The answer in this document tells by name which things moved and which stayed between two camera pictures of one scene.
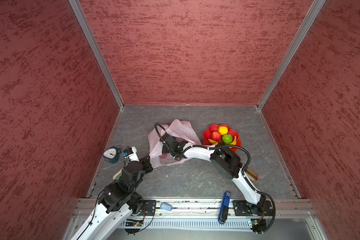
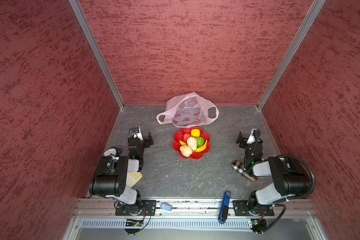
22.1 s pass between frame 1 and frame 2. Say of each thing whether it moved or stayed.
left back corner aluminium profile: stayed
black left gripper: moved
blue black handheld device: stayed
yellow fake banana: moved
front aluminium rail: stayed
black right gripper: moved
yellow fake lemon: moved
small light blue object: stayed
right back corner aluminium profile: stayed
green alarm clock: stayed
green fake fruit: moved
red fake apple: moved
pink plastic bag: moved
